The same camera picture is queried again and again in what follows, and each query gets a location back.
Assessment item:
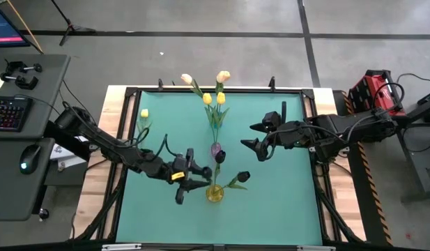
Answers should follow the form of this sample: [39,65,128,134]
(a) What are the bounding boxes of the yellow glass vase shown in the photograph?
[205,183,225,204]

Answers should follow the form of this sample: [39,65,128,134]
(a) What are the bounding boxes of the dark green arm cable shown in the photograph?
[125,127,179,158]
[265,134,277,161]

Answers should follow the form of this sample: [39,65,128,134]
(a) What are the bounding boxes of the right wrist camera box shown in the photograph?
[262,111,282,129]

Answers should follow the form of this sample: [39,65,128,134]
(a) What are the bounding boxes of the black C-clamp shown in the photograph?
[0,72,40,91]
[4,59,43,74]

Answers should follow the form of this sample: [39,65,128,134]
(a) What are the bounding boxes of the grey desk panel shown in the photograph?
[0,54,71,140]
[0,137,57,222]

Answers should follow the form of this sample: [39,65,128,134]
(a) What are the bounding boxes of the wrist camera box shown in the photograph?
[172,155,188,172]
[262,111,282,129]

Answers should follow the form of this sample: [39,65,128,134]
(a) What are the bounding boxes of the thin yellow pole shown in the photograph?
[5,0,45,55]

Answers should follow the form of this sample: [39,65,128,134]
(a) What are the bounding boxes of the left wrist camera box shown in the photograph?
[172,155,188,172]

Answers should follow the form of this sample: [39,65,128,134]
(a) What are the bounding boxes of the white pink artificial tulip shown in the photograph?
[181,73,215,121]

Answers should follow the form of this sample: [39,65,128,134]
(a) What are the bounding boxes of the green flower stems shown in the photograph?
[217,170,252,193]

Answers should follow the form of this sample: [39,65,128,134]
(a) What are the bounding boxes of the teal table mat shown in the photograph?
[115,91,323,245]

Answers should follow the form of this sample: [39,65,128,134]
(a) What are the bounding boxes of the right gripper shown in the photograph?
[240,101,315,162]

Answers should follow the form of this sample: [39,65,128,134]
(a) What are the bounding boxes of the black table frame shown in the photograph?
[73,85,365,245]

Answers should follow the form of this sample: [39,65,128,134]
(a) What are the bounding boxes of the yellow artificial tulip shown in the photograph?
[135,108,153,142]
[202,92,219,144]
[213,91,231,144]

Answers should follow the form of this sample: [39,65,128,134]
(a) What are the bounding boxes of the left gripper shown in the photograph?
[144,149,213,205]

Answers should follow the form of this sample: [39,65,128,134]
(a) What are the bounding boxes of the cream artificial tulip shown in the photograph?
[214,70,232,119]

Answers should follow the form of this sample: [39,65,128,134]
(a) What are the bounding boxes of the silver metal bracket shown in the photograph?
[101,243,142,251]
[297,245,337,251]

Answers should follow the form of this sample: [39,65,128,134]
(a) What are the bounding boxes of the grey metal cart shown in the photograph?
[395,89,430,203]

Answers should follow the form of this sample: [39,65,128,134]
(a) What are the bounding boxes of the black computer mouse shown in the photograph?
[19,144,42,175]

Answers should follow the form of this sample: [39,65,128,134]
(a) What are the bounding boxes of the blue lit monitor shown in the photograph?
[0,3,31,49]

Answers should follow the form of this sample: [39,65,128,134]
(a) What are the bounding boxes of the yellow black striped beam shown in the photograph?
[343,93,393,247]

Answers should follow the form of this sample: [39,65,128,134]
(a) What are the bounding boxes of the black tripod stand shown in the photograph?
[49,0,97,47]

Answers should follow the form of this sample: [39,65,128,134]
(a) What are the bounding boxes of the red black tool case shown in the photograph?
[347,68,407,118]

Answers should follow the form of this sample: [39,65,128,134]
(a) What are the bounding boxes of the black cable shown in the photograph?
[395,72,430,84]

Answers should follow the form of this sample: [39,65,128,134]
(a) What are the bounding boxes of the black backlit keyboard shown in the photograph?
[0,96,33,132]

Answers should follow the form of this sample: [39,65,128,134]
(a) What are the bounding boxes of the white paper sheets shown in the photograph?
[49,142,85,172]

